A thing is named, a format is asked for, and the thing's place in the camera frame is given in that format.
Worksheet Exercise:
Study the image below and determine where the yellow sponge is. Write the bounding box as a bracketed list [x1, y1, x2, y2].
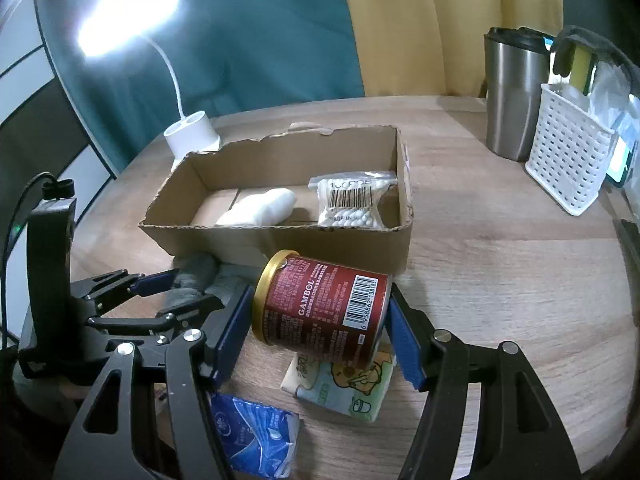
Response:
[569, 45, 595, 95]

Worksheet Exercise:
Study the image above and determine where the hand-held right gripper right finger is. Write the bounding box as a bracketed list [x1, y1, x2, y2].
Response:
[386, 284, 583, 480]

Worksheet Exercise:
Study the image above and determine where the black cloth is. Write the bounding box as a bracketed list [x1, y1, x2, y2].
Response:
[552, 25, 638, 96]

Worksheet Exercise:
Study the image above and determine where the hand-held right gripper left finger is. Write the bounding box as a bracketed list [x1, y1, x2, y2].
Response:
[52, 285, 255, 480]

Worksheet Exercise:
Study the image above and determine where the bag of cotton swabs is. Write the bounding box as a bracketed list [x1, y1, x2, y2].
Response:
[309, 170, 397, 231]

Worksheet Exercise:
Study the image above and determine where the cartoon print tissue packet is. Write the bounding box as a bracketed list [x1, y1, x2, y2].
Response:
[281, 344, 398, 426]

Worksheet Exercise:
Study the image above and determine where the yellow curtain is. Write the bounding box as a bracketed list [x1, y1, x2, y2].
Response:
[334, 0, 568, 98]

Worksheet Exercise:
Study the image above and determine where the blue packet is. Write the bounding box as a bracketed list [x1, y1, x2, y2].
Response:
[210, 392, 303, 480]

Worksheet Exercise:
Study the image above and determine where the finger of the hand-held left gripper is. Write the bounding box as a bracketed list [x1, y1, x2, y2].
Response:
[87, 297, 226, 348]
[69, 267, 178, 313]

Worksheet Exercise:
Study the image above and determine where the cardboard box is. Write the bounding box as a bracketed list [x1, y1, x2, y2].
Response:
[138, 125, 415, 277]

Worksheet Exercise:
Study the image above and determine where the teal curtain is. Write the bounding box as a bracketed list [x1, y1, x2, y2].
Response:
[34, 0, 367, 178]

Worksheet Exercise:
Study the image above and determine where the white plastic basket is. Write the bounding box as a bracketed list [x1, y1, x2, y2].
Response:
[525, 83, 617, 217]

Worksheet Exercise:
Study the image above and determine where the white desk lamp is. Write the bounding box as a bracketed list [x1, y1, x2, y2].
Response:
[77, 0, 222, 171]

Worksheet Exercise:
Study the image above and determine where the red tin can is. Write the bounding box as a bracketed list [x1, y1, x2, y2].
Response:
[251, 250, 393, 368]

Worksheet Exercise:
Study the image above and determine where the clear plastic bag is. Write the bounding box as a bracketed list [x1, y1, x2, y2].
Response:
[591, 60, 640, 153]

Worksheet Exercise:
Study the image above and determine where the white cloth roll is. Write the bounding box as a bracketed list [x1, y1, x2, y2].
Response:
[215, 188, 296, 227]

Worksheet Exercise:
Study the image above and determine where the smartphone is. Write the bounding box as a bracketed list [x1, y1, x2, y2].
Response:
[605, 135, 640, 191]

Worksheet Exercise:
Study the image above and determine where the grey cloth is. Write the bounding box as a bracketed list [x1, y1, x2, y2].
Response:
[167, 254, 251, 313]

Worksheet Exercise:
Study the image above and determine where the stainless steel tumbler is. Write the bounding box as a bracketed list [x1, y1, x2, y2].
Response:
[483, 26, 555, 162]

